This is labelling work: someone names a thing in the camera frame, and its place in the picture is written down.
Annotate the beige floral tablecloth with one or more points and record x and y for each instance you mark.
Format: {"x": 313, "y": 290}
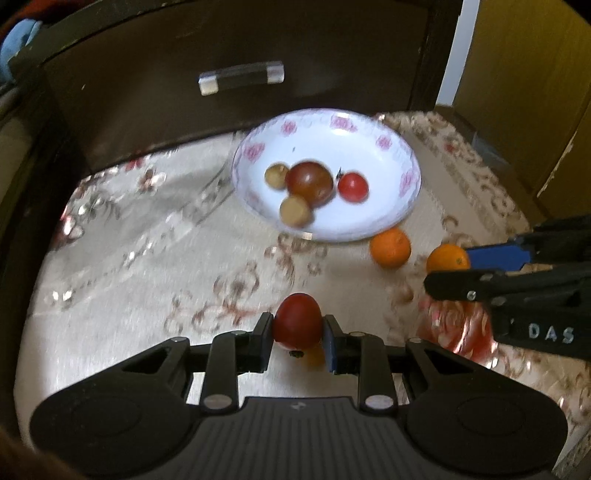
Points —
{"x": 152, "y": 258}

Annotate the dark wooden nightstand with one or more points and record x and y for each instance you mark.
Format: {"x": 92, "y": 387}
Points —
{"x": 184, "y": 69}

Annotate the dark bed frame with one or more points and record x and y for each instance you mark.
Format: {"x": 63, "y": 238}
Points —
{"x": 23, "y": 184}

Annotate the small orange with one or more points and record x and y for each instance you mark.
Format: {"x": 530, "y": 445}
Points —
{"x": 447, "y": 259}
{"x": 390, "y": 248}
{"x": 315, "y": 354}

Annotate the yellow wooden cabinet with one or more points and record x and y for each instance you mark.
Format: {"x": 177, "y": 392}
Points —
{"x": 521, "y": 101}

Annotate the red tomato with calyx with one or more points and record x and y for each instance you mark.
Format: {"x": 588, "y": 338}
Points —
{"x": 298, "y": 321}

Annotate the beige longan fruit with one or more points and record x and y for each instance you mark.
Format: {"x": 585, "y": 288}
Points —
{"x": 295, "y": 210}
{"x": 276, "y": 176}

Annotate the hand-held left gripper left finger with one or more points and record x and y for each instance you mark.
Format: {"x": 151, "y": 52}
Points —
{"x": 265, "y": 344}

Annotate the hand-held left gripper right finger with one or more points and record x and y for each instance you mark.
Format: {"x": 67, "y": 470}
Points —
{"x": 328, "y": 346}

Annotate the large dark red tomato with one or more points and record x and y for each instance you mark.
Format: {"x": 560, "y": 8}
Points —
{"x": 310, "y": 182}

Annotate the white floral plate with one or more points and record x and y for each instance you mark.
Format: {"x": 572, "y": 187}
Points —
{"x": 369, "y": 212}

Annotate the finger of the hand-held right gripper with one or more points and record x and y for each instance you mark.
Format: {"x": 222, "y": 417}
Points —
{"x": 498, "y": 256}
{"x": 461, "y": 284}

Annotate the small red tomato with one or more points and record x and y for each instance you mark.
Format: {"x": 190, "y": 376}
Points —
{"x": 353, "y": 186}

